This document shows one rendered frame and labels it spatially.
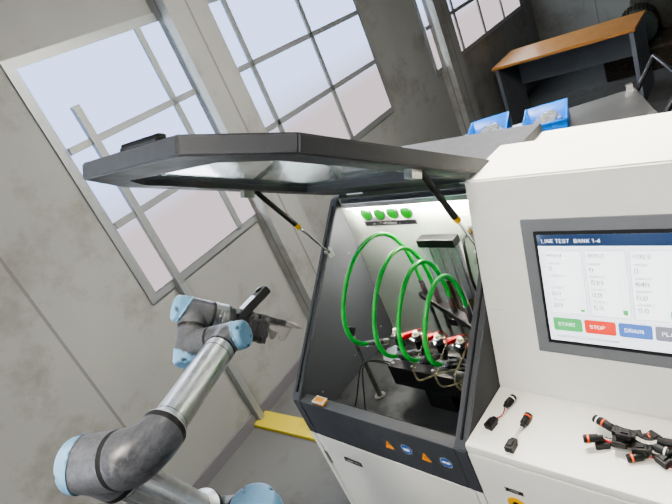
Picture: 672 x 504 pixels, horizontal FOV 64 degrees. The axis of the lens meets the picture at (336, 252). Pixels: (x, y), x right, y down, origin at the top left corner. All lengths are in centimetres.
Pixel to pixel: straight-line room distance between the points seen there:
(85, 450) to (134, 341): 189
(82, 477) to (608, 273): 116
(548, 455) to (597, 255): 48
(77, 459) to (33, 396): 168
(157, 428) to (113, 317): 188
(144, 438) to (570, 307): 98
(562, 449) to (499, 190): 63
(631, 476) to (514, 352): 39
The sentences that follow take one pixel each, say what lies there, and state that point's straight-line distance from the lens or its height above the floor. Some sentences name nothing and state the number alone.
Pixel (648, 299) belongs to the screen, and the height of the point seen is 127.
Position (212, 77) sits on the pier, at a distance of 338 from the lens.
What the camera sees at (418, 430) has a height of 95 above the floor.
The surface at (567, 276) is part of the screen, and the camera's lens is 137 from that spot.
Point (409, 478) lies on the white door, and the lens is 182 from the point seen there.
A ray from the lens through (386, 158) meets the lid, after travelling 114.
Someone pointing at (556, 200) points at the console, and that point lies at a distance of 132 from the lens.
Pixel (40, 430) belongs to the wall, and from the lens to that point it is 292.
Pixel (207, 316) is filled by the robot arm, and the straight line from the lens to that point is 150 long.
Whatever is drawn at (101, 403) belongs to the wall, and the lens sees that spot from 302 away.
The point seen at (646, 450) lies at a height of 101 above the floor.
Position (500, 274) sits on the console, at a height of 131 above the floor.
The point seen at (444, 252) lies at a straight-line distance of 179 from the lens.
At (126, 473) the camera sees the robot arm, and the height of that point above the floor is 147.
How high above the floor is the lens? 205
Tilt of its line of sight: 23 degrees down
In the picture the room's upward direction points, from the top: 24 degrees counter-clockwise
